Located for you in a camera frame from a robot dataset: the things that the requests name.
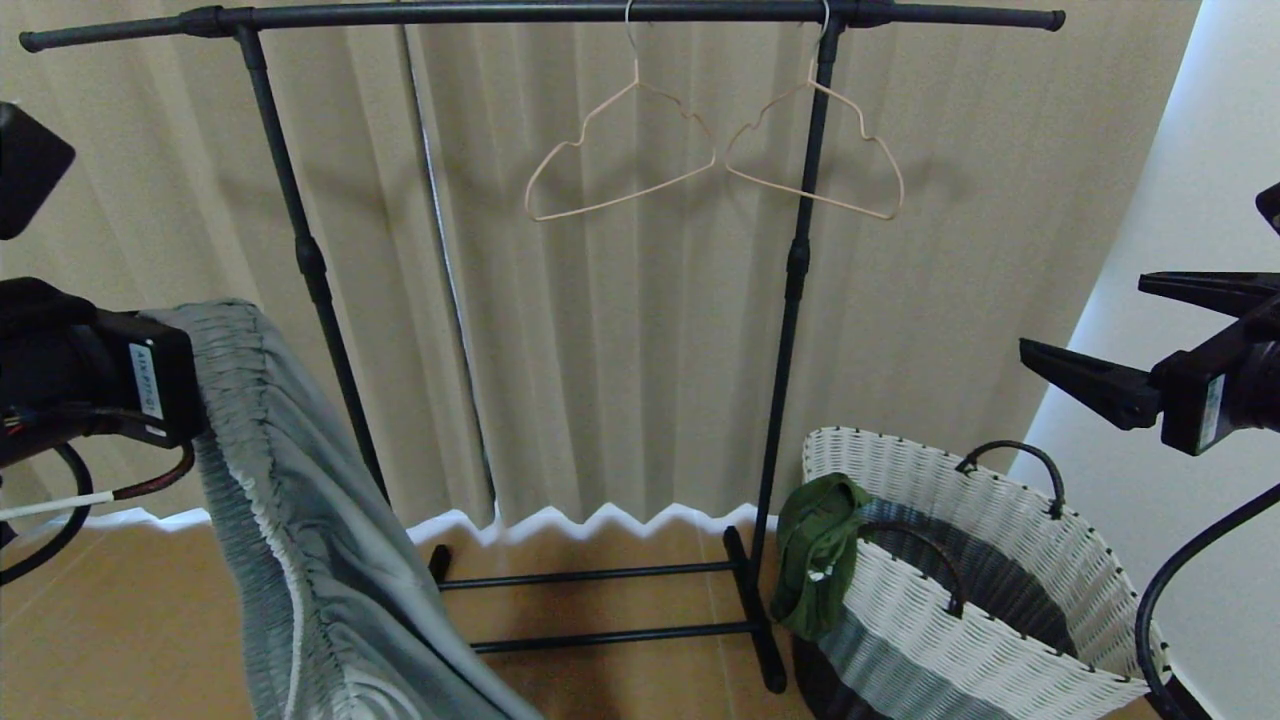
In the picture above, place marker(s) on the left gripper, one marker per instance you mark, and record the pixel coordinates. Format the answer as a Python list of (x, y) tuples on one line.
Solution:
[(70, 370)]

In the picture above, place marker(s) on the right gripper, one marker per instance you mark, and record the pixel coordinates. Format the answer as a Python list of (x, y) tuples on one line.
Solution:
[(1240, 380)]

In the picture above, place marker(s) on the pale grey shorts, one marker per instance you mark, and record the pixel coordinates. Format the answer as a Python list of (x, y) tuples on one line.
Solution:
[(320, 520)]

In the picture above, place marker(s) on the pink clothes hanger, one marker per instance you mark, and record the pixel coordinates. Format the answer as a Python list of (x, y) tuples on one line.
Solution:
[(810, 194), (620, 189)]

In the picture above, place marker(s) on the white laundry basket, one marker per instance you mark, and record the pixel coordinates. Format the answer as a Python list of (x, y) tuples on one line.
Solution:
[(930, 620)]

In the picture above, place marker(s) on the black clothes rack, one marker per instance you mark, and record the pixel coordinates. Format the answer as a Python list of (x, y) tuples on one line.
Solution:
[(600, 12)]

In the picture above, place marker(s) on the green garment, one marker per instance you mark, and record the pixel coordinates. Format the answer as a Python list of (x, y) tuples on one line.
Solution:
[(815, 560)]

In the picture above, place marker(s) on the beige curtain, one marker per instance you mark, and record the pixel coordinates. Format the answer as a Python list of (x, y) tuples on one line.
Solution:
[(620, 350)]

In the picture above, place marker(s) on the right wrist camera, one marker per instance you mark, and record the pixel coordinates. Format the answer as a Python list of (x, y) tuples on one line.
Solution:
[(1270, 208)]

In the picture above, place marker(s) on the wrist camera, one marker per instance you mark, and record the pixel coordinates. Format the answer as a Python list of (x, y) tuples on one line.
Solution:
[(1270, 208), (30, 170)]

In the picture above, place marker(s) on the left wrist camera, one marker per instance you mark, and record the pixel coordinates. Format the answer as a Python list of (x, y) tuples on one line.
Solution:
[(30, 170)]

